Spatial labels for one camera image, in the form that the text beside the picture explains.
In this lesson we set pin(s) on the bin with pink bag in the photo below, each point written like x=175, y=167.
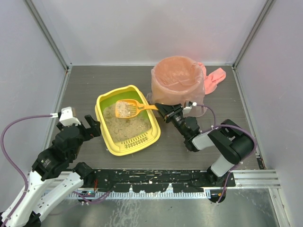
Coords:
x=176, y=80

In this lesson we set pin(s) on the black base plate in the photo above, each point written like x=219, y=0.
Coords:
x=136, y=180

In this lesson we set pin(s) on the orange litter scoop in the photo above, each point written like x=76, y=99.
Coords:
x=129, y=108

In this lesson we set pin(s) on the pink cloth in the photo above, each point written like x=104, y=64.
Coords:
x=213, y=79

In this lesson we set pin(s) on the aluminium frame rail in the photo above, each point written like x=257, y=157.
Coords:
x=251, y=179

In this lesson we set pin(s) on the yellow green litter box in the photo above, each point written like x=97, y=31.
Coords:
x=134, y=144

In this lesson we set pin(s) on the white slotted cable duct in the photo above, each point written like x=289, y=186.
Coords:
x=159, y=195

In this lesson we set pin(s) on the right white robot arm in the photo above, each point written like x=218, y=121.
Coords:
x=233, y=142

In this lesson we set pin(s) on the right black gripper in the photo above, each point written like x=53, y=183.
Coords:
x=171, y=113

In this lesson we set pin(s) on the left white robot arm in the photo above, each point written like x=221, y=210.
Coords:
x=30, y=208

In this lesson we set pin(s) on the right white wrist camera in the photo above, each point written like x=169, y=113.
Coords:
x=189, y=106

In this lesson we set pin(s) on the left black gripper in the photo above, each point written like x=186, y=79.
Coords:
x=83, y=130

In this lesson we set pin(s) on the beige cat litter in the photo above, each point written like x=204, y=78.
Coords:
x=124, y=129

